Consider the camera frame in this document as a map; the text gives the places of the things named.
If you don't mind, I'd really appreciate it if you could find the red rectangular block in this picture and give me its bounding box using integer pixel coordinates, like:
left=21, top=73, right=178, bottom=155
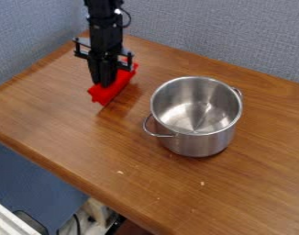
left=87, top=62, right=139, bottom=106

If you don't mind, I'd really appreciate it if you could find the stainless steel pot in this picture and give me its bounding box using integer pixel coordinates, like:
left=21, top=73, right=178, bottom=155
left=142, top=76, right=243, bottom=158

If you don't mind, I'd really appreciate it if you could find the white ribbed device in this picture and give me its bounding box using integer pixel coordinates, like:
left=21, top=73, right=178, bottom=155
left=0, top=204, right=50, bottom=235

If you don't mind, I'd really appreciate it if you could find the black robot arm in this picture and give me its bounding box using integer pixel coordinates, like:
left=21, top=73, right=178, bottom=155
left=73, top=0, right=134, bottom=88

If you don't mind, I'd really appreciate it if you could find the white clutter under table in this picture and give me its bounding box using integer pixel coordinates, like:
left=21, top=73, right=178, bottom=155
left=57, top=198, right=126, bottom=235

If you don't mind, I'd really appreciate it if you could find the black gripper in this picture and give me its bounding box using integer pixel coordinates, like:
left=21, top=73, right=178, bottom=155
left=73, top=15, right=134, bottom=88

